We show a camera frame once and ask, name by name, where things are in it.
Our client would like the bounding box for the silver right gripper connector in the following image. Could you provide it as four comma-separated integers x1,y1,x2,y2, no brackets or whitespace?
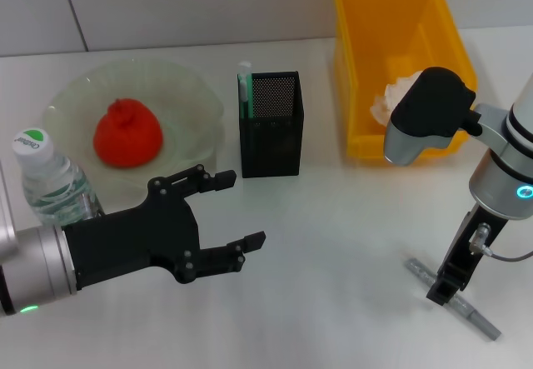
469,223,493,254

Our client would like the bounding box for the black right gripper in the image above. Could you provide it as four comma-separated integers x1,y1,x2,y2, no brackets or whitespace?
425,202,510,307

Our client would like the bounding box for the grey glitter pen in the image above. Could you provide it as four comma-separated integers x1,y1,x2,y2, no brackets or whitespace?
404,257,502,340

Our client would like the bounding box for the yellow plastic bin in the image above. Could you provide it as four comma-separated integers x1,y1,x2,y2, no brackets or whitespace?
331,0,478,160

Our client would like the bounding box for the clear green-label water bottle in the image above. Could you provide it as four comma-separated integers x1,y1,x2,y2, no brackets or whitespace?
11,127,105,227

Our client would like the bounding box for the orange fruit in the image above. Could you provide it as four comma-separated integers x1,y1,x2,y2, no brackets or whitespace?
92,98,164,169

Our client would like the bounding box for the translucent glass fruit plate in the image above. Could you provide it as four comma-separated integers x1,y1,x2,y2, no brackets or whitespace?
41,57,227,207

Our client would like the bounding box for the white paper ball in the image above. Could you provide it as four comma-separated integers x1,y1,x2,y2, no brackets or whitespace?
369,72,422,127

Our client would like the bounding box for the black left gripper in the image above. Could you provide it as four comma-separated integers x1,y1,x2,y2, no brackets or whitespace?
61,163,267,292

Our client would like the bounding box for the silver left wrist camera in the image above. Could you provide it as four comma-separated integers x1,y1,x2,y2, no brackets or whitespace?
0,162,18,258

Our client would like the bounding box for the black mesh pen holder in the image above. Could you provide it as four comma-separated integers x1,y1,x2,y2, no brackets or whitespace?
237,70,306,179

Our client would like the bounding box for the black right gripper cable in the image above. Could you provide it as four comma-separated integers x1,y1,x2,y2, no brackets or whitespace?
485,247,533,262

